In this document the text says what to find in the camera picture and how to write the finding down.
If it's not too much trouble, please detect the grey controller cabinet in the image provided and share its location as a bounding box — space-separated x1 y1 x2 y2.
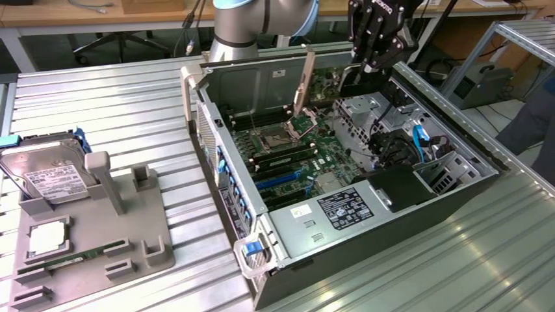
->
450 64 517 111

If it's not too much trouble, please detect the grey network cable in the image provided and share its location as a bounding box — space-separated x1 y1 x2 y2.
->
67 0 116 14

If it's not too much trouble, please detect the person in grey clothes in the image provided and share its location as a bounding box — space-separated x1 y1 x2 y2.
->
495 73 555 157

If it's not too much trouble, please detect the light wood office desk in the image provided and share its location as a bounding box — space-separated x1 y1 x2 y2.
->
0 0 218 74
319 0 543 33

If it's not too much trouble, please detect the open black PC case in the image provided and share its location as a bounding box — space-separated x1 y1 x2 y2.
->
180 42 511 311

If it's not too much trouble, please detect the silver CPU chip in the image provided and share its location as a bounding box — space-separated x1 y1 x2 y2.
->
28 222 70 255

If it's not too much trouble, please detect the black plastic shroud box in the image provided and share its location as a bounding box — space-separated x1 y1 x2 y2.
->
350 164 441 213

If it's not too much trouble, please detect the perforated metal disk bay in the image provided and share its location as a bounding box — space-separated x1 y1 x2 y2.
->
411 151 478 196

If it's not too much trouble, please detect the metal socket cover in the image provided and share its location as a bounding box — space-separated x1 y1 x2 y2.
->
284 109 323 139

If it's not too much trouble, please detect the grey power supply unit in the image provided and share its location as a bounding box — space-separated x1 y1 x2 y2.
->
259 180 394 265

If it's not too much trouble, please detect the green RAM stick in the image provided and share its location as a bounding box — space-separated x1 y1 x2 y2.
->
42 240 127 270

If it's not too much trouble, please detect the black office chair base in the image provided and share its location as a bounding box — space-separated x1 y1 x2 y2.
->
71 31 172 65

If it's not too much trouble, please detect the CPU socket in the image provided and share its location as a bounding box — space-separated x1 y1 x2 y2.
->
258 128 292 151

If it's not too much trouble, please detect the blue SATA wire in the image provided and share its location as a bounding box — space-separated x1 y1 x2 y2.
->
411 124 431 164

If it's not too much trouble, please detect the RAM stick with black chips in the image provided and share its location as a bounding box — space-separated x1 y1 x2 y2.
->
255 153 318 172

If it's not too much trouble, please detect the low profile graphics card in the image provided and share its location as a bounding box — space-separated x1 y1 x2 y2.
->
292 44 394 118

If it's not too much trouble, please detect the black coiled cable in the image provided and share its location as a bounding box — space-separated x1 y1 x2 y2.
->
427 58 455 83

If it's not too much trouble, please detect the silver chipset heatsink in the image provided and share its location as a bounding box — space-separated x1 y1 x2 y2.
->
315 173 349 193

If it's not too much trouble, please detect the blue expansion slot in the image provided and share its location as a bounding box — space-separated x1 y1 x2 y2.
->
255 174 304 192

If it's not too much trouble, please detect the black RAM slot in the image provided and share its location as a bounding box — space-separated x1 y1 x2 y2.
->
251 146 314 163
230 110 291 124
250 143 313 160
232 113 294 128
254 149 317 167

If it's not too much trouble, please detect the aluminium frame slat table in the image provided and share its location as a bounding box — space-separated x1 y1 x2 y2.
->
441 19 555 108

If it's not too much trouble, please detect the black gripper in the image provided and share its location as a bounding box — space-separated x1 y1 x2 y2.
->
346 0 421 75

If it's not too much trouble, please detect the black long expansion slot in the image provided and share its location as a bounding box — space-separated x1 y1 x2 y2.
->
264 194 322 211

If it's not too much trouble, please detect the black wire bundle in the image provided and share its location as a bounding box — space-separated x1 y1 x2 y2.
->
366 128 421 170

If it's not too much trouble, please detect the green motherboard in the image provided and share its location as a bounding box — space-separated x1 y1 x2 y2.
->
227 97 378 212

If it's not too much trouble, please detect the silver drive cage bracket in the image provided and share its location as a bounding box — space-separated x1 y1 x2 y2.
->
334 94 418 157

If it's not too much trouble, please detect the blue case release latch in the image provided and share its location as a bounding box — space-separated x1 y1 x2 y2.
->
242 242 264 258

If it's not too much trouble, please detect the brown cardboard box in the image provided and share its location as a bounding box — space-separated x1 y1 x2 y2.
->
120 0 186 15

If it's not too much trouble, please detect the hard disk in blue carrier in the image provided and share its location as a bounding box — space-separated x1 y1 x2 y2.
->
0 127 95 206

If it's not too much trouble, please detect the black hanging cable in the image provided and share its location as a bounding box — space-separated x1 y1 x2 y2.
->
172 0 207 63

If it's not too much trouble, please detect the grey plastic parts rack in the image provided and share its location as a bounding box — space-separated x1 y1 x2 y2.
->
11 151 178 311

